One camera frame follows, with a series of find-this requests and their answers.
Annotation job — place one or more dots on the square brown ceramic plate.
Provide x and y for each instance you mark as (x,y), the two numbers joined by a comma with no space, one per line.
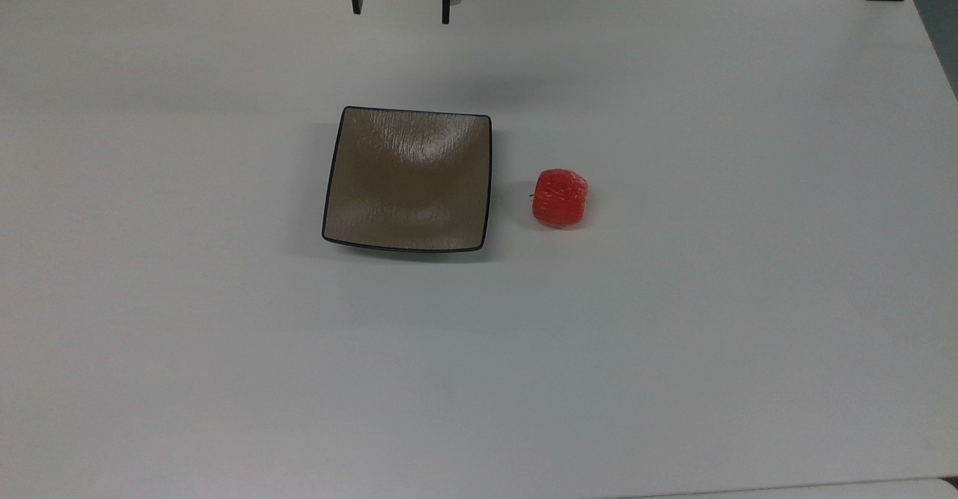
(408,181)

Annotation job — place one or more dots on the red apple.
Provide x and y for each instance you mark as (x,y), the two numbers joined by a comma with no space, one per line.
(560,198)

